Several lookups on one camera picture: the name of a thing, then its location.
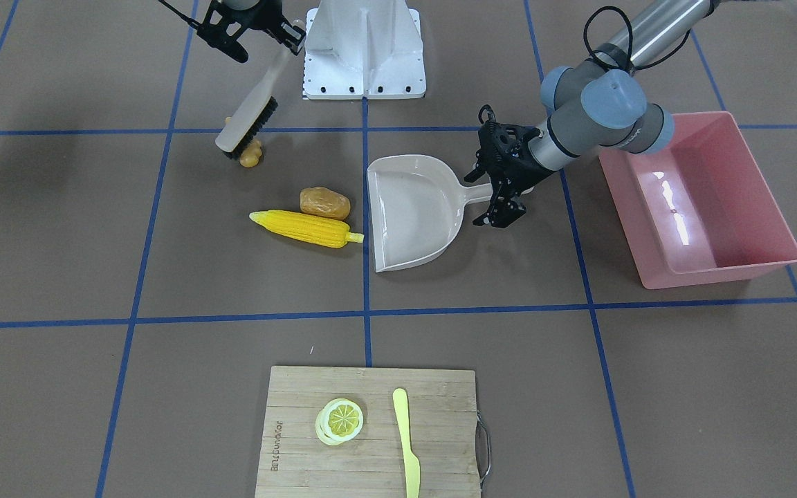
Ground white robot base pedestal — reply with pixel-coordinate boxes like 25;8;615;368
302;1;427;100

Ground wooden cutting board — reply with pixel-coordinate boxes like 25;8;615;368
254;366;483;497

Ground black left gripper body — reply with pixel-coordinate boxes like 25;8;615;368
464;116;551;190

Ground yellow toy corn cob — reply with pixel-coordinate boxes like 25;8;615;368
248;210;365;248

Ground brown toy potato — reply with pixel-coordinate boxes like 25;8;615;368
298;187;351;221

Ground yellow lemon slices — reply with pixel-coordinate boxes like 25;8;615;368
313;399;365;445

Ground beige black-bristle brush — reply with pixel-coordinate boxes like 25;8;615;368
215;50;296;160

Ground pink plastic bin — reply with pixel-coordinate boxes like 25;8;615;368
600;111;797;290

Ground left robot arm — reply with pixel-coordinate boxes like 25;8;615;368
464;1;718;229

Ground beige plastic dustpan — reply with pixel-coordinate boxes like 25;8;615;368
367;154;493;273

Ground tan toy ginger root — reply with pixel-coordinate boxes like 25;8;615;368
223;126;264;168

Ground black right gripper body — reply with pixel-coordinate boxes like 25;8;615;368
199;1;288;46

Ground yellow plastic knife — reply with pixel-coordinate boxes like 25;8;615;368
392;388;421;497

